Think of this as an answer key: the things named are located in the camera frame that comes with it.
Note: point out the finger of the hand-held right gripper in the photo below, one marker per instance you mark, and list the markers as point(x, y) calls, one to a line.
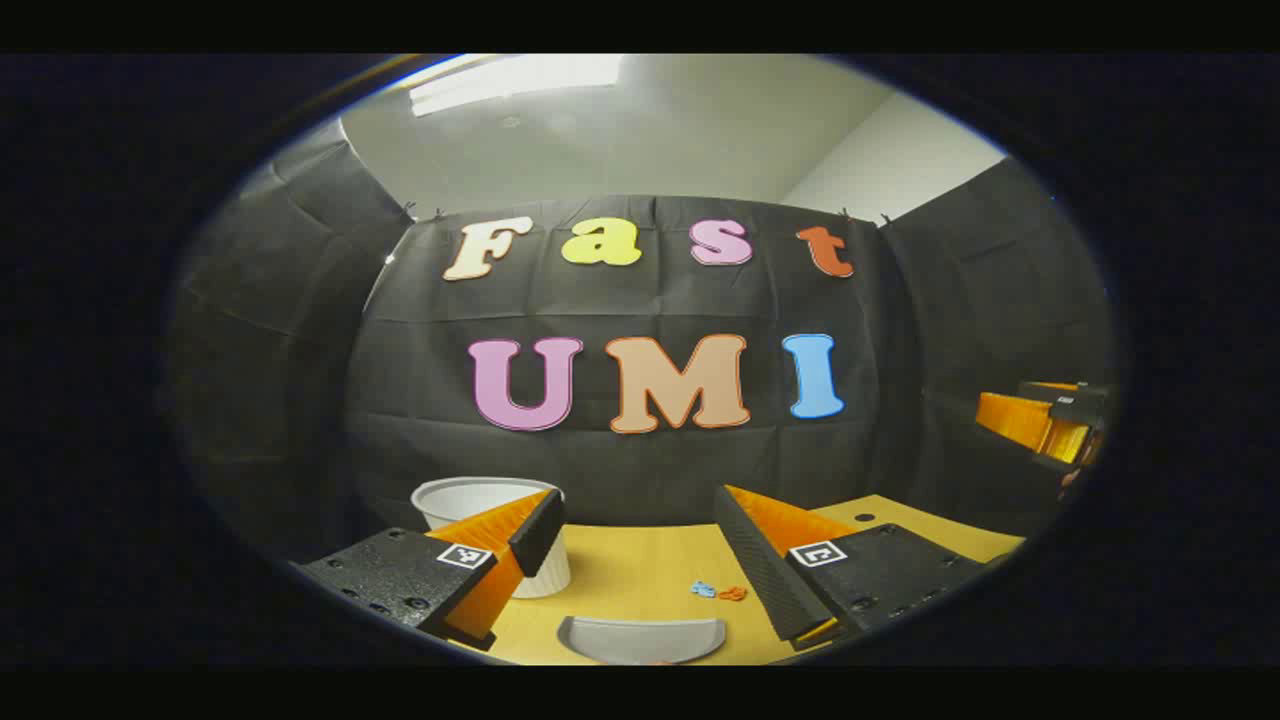
point(1068, 440)
point(1015, 420)

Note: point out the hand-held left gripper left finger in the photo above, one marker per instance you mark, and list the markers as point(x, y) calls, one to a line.
point(538, 530)

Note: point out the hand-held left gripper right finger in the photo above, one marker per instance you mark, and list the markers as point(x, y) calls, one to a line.
point(765, 575)

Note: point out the orange paper scrap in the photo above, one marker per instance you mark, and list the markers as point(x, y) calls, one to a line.
point(733, 594)

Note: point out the blue paper scrap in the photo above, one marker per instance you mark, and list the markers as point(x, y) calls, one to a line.
point(704, 590)

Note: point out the white ribbed garbage bin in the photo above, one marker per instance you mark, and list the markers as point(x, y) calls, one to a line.
point(465, 497)

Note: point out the grey plastic dustpan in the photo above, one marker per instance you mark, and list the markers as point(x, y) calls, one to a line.
point(640, 640)

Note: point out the wooden desktop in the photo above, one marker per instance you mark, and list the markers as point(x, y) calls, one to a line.
point(640, 570)

